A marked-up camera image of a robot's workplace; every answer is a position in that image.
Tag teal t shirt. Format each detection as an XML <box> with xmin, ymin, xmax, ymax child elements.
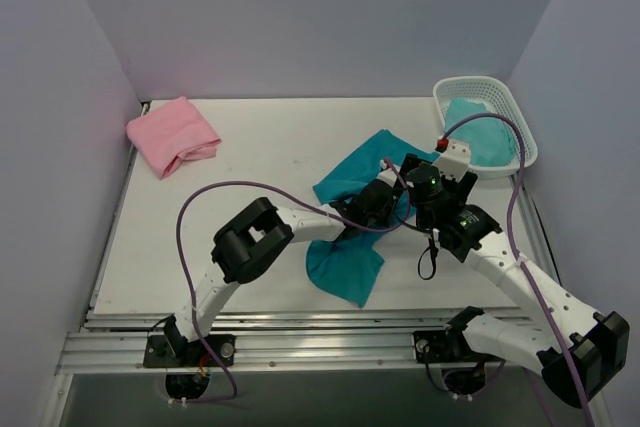
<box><xmin>306</xmin><ymin>130</ymin><xmax>438</xmax><ymax>308</ymax></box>

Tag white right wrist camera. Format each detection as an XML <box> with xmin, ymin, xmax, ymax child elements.
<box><xmin>432</xmin><ymin>137</ymin><xmax>471</xmax><ymax>182</ymax></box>

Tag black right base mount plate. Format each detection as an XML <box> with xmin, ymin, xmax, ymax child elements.
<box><xmin>413</xmin><ymin>329</ymin><xmax>500</xmax><ymax>364</ymax></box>

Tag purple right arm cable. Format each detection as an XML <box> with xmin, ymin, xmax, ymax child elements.
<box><xmin>442</xmin><ymin>112</ymin><xmax>596</xmax><ymax>427</ymax></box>

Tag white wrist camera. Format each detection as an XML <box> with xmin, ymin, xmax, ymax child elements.
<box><xmin>432</xmin><ymin>137</ymin><xmax>471</xmax><ymax>182</ymax></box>
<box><xmin>376</xmin><ymin>158</ymin><xmax>398</xmax><ymax>188</ymax></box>

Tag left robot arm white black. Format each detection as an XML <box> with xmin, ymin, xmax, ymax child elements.
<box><xmin>163</xmin><ymin>172</ymin><xmax>411</xmax><ymax>366</ymax></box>

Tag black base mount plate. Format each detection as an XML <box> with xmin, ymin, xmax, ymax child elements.
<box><xmin>143</xmin><ymin>334</ymin><xmax>236</xmax><ymax>368</ymax></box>
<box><xmin>413</xmin><ymin>329</ymin><xmax>500</xmax><ymax>364</ymax></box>

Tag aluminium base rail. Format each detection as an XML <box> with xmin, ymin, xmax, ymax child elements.
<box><xmin>54</xmin><ymin>309</ymin><xmax>566</xmax><ymax>376</ymax></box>

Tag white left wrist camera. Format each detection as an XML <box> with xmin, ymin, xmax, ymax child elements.
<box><xmin>376</xmin><ymin>158</ymin><xmax>398</xmax><ymax>188</ymax></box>

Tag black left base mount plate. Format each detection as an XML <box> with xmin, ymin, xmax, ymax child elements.
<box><xmin>143</xmin><ymin>334</ymin><xmax>236</xmax><ymax>368</ymax></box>

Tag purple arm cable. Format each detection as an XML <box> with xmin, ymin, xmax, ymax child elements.
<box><xmin>442</xmin><ymin>112</ymin><xmax>596</xmax><ymax>427</ymax></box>
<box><xmin>175</xmin><ymin>159</ymin><xmax>416</xmax><ymax>402</ymax></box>

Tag white plastic basket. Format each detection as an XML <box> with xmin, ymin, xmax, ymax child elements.
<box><xmin>433</xmin><ymin>76</ymin><xmax>538</xmax><ymax>179</ymax></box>

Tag black right arm cable loop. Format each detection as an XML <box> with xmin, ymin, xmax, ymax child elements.
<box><xmin>417</xmin><ymin>229</ymin><xmax>444</xmax><ymax>281</ymax></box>

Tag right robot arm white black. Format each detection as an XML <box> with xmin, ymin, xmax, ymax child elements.
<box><xmin>400</xmin><ymin>154</ymin><xmax>630</xmax><ymax>408</ymax></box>

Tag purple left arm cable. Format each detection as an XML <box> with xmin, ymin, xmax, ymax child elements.
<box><xmin>175</xmin><ymin>159</ymin><xmax>416</xmax><ymax>402</ymax></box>

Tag folded pink t shirt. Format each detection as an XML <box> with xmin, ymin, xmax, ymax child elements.
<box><xmin>126</xmin><ymin>96</ymin><xmax>221</xmax><ymax>180</ymax></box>

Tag light green t shirt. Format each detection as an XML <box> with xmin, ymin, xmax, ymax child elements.
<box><xmin>445</xmin><ymin>98</ymin><xmax>515</xmax><ymax>167</ymax></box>

